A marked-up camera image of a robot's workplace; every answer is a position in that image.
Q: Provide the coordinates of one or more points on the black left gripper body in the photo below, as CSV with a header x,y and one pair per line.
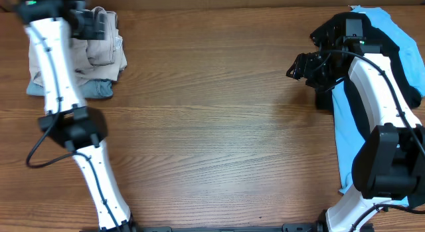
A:
x,y
91,24

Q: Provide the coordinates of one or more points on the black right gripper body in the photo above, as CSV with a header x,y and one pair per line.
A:
x,y
305,66

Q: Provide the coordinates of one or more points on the light blue t-shirt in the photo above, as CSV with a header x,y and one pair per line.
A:
x,y
350,130

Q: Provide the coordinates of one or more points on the folded light blue jeans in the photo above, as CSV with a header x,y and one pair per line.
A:
x,y
93,89

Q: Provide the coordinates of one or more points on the beige cargo shorts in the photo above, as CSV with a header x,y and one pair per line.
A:
x,y
100,59

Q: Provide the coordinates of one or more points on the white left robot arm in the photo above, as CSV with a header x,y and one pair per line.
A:
x,y
68,121

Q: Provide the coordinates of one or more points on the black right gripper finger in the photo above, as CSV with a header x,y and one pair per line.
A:
x,y
301,58
295,71

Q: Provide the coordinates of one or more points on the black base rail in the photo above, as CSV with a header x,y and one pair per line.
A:
x,y
232,229

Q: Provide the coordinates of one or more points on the black shirt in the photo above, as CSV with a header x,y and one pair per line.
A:
x,y
390,163

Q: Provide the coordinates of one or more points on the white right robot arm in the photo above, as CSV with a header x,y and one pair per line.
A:
x,y
353,212

